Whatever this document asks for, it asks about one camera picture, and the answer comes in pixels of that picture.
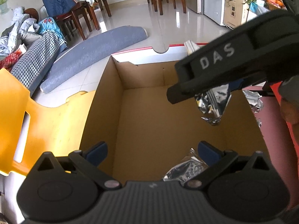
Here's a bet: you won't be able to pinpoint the silver foil packet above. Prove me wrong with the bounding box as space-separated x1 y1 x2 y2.
195 84 231 126
242 90 263 114
162 148 209 186

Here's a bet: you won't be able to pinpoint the person right hand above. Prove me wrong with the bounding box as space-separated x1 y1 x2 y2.
280 98 299 126

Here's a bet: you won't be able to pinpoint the yellow plastic chair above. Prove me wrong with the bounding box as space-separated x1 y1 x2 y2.
1 68 95 175

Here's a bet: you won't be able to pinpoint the tan cardboard carton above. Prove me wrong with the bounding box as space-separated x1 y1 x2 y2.
224 0 249 29

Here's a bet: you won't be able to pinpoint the silver foil packet on table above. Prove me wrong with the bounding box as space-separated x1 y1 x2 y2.
242 90 263 114

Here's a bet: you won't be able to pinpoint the brown cardboard shoe box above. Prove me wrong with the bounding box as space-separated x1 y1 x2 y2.
80 50 267 183

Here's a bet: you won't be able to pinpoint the white cabinet appliance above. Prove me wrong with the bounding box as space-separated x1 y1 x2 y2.
204 0 225 26

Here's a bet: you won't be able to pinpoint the rolled grey blue mat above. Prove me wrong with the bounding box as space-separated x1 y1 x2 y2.
40 26 148 94

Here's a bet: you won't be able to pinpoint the houndstooth patterned cushion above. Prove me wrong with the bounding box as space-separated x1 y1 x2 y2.
11 30 67 95

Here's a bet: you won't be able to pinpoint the pile of clothes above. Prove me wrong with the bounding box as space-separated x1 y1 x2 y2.
1 7 41 59

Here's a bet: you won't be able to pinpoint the wooden chair with blue jacket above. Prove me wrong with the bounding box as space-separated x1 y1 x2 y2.
43 0 100 40

